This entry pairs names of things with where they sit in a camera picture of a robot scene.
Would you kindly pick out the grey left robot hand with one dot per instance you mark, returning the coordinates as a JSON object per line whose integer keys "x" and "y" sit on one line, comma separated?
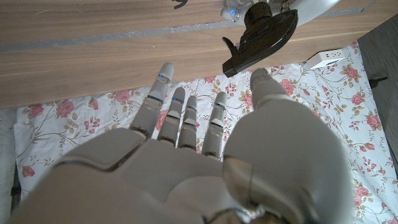
{"x": 308, "y": 7}

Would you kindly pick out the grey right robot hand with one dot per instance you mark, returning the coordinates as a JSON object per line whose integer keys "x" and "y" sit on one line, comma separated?
{"x": 186, "y": 180}

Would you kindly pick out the black trigger spray top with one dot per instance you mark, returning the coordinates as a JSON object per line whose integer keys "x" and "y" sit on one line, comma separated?
{"x": 264, "y": 37}

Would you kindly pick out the clear plastic bottle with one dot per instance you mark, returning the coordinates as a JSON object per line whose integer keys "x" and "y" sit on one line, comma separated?
{"x": 231, "y": 11}

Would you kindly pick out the black hair clip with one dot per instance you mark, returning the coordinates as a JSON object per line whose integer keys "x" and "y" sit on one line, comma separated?
{"x": 180, "y": 3}

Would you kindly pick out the white power strip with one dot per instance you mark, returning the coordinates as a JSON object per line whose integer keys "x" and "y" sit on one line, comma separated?
{"x": 325, "y": 58}

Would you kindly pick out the floral backdrop cloth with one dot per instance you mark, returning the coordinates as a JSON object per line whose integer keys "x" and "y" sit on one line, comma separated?
{"x": 335, "y": 109}

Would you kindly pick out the grey tape outline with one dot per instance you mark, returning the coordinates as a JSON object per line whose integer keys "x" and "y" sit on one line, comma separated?
{"x": 124, "y": 35}

